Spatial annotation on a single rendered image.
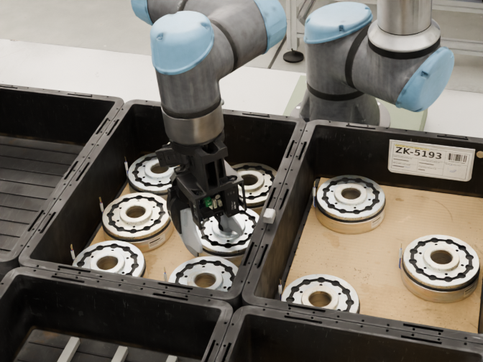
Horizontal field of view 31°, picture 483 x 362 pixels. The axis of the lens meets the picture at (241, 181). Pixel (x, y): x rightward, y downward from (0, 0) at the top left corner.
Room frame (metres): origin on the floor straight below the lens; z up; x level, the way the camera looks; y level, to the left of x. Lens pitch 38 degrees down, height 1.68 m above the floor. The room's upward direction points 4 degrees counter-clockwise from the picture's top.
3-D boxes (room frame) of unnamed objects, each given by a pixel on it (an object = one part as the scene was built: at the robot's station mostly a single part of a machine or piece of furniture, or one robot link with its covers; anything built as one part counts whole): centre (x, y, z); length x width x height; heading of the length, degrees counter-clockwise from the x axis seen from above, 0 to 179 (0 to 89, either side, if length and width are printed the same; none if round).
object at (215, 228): (0.93, 0.02, 0.86); 0.05 x 0.05 x 0.01
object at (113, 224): (0.98, 0.16, 0.86); 0.10 x 0.10 x 0.01
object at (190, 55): (0.91, 0.06, 1.15); 0.09 x 0.08 x 0.11; 134
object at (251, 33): (0.99, 0.00, 1.15); 0.11 x 0.11 x 0.08; 44
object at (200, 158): (0.90, 0.05, 0.99); 0.09 x 0.08 x 0.12; 26
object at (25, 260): (0.95, 0.09, 0.92); 0.40 x 0.30 x 0.02; 162
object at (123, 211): (0.98, 0.16, 0.86); 0.05 x 0.05 x 0.01
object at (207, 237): (0.93, 0.02, 0.86); 0.10 x 0.10 x 0.01
